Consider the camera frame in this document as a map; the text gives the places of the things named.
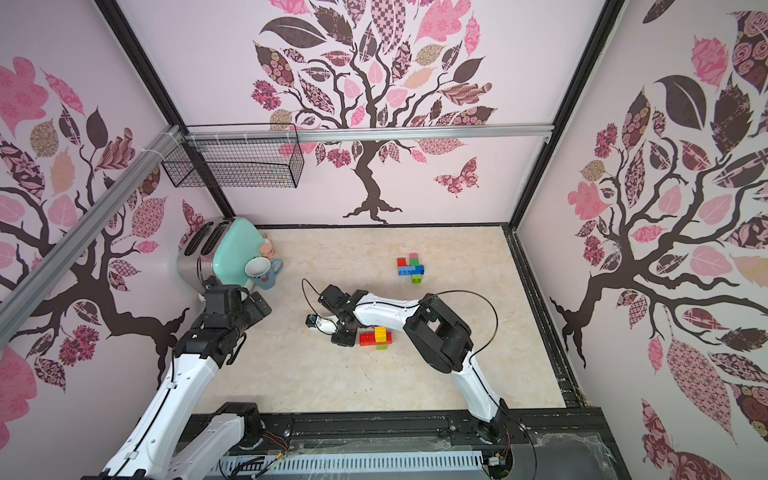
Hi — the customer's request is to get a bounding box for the red long lego brick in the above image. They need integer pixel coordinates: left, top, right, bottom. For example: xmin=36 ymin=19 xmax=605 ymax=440
xmin=359 ymin=331 xmax=393 ymax=347

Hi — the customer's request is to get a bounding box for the yellow lego brick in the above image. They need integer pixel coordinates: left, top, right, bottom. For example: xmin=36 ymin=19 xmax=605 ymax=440
xmin=374 ymin=327 xmax=388 ymax=344

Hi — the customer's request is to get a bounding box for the blue long lego brick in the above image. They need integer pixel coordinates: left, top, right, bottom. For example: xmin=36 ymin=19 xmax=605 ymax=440
xmin=398 ymin=266 xmax=425 ymax=276

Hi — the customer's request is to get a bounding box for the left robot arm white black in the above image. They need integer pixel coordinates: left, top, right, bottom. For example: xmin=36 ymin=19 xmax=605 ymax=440
xmin=94 ymin=285 xmax=272 ymax=479

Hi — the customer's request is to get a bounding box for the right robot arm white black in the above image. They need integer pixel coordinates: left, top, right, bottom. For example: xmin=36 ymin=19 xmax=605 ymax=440
xmin=305 ymin=285 xmax=529 ymax=443

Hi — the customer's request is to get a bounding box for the blue floral mug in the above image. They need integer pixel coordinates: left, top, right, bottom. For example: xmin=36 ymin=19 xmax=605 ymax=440
xmin=245 ymin=257 xmax=284 ymax=290

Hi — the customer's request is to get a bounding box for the mint green toaster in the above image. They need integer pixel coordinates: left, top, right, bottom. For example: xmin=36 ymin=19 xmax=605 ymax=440
xmin=176 ymin=217 xmax=266 ymax=294

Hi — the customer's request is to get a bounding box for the pink patterned small jar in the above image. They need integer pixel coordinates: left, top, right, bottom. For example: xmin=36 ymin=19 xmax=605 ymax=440
xmin=259 ymin=239 xmax=276 ymax=260

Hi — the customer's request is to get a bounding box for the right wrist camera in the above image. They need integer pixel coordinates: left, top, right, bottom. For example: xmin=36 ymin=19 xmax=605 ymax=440
xmin=305 ymin=314 xmax=337 ymax=336

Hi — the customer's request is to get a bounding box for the white slotted cable duct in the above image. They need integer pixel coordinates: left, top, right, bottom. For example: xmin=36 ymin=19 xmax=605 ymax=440
xmin=205 ymin=451 xmax=488 ymax=479

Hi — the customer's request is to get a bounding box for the black wire basket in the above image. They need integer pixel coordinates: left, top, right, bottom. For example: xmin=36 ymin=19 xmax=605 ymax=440
xmin=162 ymin=123 xmax=305 ymax=188

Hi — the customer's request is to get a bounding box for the aluminium frame rail back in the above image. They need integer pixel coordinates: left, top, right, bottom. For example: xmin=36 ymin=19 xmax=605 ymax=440
xmin=185 ymin=123 xmax=554 ymax=143

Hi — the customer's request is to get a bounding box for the aluminium frame rail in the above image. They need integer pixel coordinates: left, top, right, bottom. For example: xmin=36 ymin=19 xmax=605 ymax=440
xmin=185 ymin=123 xmax=554 ymax=143
xmin=1 ymin=125 xmax=183 ymax=345

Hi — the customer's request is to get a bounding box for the aluminium frame rail left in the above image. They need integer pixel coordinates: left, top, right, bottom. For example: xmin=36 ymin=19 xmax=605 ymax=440
xmin=1 ymin=125 xmax=183 ymax=345

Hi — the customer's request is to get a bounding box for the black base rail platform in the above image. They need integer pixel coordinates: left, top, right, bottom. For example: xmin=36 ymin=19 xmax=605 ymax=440
xmin=177 ymin=408 xmax=629 ymax=479

